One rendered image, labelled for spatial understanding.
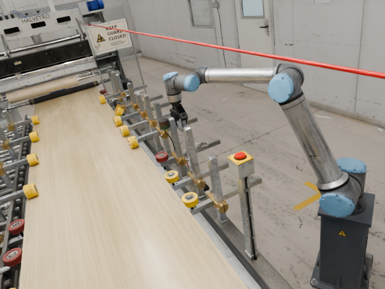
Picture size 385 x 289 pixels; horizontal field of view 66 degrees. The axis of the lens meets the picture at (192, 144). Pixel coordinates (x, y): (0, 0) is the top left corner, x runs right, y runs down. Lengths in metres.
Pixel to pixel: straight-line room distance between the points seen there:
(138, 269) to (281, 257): 1.35
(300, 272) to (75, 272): 1.49
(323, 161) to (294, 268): 1.02
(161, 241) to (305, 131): 0.79
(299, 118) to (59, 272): 1.19
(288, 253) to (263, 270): 1.00
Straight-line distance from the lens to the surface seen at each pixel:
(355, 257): 1.98
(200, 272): 1.16
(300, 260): 2.35
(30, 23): 4.15
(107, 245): 1.38
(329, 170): 1.50
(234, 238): 1.52
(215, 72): 1.72
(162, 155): 1.88
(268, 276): 1.38
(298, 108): 1.40
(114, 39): 3.92
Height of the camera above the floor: 1.80
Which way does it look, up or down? 28 degrees down
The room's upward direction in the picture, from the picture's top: 12 degrees counter-clockwise
